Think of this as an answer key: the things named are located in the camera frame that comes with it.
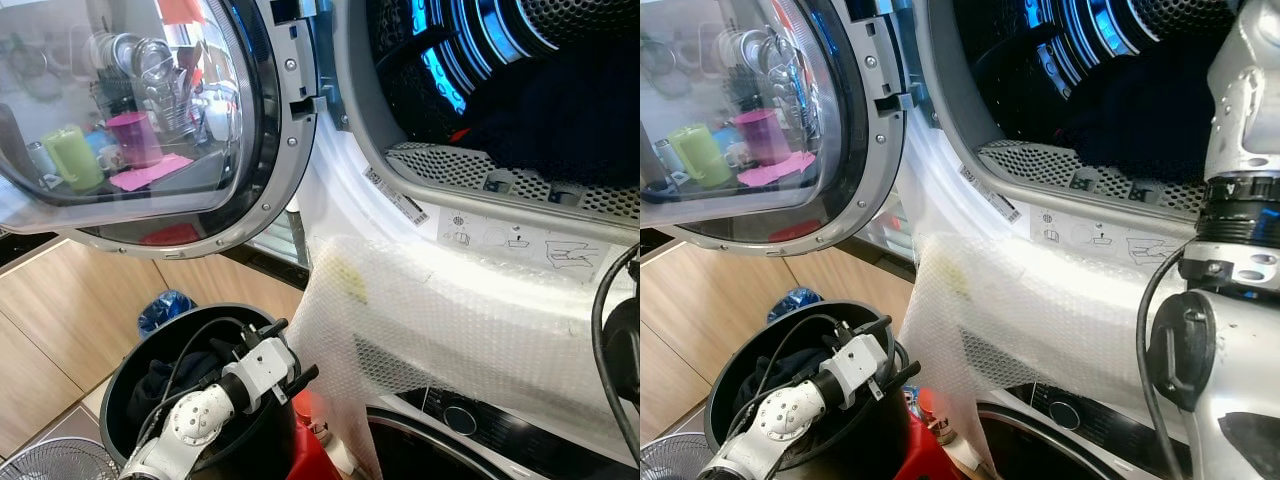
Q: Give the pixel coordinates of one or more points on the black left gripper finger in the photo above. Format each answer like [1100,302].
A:
[303,381]
[870,325]
[902,378]
[270,329]

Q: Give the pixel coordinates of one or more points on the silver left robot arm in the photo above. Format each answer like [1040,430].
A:
[195,420]
[785,415]

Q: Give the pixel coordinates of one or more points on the front-load washing machine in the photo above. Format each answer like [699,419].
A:
[1060,440]

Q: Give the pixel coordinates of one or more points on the black plastic bucket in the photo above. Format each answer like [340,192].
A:
[870,440]
[265,445]

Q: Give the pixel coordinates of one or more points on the blue crumpled plastic bag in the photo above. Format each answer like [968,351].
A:
[797,303]
[165,312]

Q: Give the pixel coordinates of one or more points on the red container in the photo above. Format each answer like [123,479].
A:
[925,460]
[312,460]

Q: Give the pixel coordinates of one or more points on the black crumpled garment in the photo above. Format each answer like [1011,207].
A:
[165,380]
[775,370]

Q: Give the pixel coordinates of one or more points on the clear bubble wrap sheet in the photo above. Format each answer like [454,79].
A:
[450,320]
[1030,320]

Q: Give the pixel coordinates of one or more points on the white tumble dryer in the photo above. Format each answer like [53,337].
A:
[935,190]
[345,190]

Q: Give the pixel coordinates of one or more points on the white barcode sticker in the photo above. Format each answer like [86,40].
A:
[990,192]
[395,195]

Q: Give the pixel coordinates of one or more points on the round glass dryer door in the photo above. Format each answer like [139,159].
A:
[270,130]
[860,130]

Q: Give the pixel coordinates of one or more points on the magenta plastic cup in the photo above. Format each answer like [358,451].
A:
[135,140]

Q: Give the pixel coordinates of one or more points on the white pictogram instruction label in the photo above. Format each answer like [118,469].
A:
[500,235]
[1090,232]

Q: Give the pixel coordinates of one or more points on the grey perforated lint filter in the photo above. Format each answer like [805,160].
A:
[1040,160]
[450,165]

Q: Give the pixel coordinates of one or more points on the green plastic mug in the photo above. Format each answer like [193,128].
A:
[75,160]
[700,155]

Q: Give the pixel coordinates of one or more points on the dark navy laundry pile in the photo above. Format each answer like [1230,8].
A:
[560,120]
[1140,120]

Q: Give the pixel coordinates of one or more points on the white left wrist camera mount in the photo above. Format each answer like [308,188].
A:
[262,372]
[857,366]

